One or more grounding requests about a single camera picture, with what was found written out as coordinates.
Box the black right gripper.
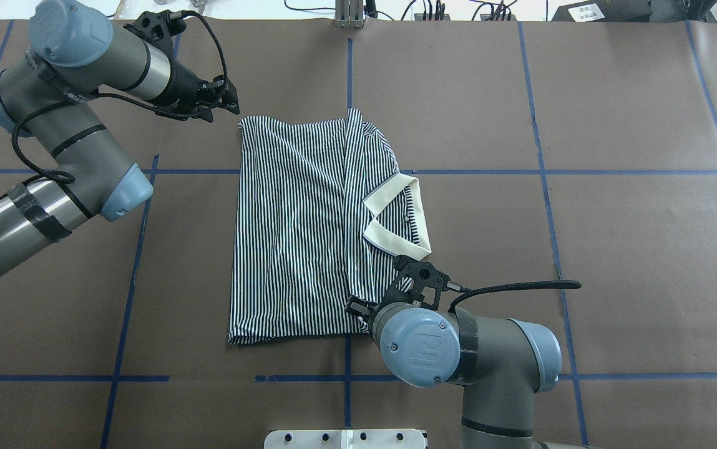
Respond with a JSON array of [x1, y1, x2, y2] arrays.
[[344, 296, 379, 325]]

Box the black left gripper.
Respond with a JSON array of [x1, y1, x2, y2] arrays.
[[159, 60, 240, 123]]

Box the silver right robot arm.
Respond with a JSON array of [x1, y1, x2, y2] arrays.
[[346, 297, 563, 448]]

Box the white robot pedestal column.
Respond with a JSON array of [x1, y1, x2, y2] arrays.
[[263, 428, 429, 448]]

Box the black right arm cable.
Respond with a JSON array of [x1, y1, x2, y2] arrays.
[[448, 279, 582, 314]]

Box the black box with label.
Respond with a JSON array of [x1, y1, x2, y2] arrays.
[[550, 1, 652, 23]]

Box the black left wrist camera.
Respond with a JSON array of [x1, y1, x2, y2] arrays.
[[122, 9, 187, 60]]

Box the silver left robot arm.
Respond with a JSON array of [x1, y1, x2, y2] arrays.
[[0, 1, 240, 278]]

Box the aluminium frame post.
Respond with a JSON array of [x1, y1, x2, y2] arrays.
[[333, 0, 366, 29]]

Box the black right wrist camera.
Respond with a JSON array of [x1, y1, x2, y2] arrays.
[[379, 254, 470, 311]]

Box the blue white striped polo shirt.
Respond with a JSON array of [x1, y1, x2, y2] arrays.
[[228, 109, 432, 345]]

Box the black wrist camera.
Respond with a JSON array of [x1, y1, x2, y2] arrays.
[[122, 9, 187, 60], [379, 254, 470, 311]]

